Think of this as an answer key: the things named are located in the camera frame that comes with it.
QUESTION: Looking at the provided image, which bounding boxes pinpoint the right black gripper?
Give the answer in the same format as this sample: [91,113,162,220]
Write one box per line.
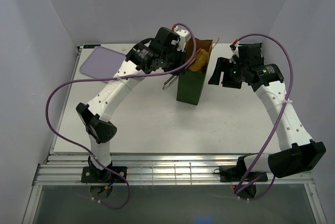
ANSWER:
[208,57,248,89]

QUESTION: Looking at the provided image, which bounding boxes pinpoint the yellow bread slice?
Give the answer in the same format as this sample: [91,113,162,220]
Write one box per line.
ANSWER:
[189,49,209,74]

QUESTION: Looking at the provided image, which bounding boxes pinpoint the metal tongs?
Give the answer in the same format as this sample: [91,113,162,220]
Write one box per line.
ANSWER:
[162,75,179,90]

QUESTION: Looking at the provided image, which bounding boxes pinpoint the green paper bag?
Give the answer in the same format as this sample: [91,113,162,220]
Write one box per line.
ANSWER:
[176,38,219,105]

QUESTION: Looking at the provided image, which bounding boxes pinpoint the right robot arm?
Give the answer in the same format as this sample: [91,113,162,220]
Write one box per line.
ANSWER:
[208,42,326,181]

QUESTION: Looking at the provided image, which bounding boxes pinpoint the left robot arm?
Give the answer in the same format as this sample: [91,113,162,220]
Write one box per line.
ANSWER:
[76,27,191,182]

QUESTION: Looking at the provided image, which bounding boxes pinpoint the lavender tray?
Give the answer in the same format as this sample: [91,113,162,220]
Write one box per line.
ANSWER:
[80,47,126,79]

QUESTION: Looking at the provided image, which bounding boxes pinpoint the left blue table label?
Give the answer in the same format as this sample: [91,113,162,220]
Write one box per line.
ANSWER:
[83,44,101,49]

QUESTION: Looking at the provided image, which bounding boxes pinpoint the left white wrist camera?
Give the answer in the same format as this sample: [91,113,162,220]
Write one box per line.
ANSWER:
[173,25,192,45]

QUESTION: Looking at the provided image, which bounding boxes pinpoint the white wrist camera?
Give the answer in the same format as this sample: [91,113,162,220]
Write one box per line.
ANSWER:
[230,39,239,55]
[173,25,192,45]

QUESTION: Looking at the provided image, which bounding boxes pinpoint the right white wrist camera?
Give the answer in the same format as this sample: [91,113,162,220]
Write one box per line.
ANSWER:
[230,39,239,55]

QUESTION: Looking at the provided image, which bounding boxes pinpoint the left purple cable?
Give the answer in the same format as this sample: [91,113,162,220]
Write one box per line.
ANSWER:
[46,23,197,210]

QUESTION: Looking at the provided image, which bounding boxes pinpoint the purple cable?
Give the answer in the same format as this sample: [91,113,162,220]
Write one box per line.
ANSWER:
[209,33,293,201]
[46,23,197,210]

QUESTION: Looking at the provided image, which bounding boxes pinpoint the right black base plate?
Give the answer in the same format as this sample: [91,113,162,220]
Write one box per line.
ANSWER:
[217,165,268,182]

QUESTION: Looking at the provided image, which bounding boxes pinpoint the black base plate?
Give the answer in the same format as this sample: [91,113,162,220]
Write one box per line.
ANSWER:
[81,165,128,183]
[217,165,268,182]

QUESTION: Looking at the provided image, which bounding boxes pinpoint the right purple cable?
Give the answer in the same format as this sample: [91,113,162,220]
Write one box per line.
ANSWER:
[209,33,293,201]

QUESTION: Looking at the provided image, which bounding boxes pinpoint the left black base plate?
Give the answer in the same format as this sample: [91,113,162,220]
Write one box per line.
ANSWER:
[81,165,128,183]

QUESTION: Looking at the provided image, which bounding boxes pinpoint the aluminium rail frame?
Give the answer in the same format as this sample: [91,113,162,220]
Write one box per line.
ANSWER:
[32,153,315,186]

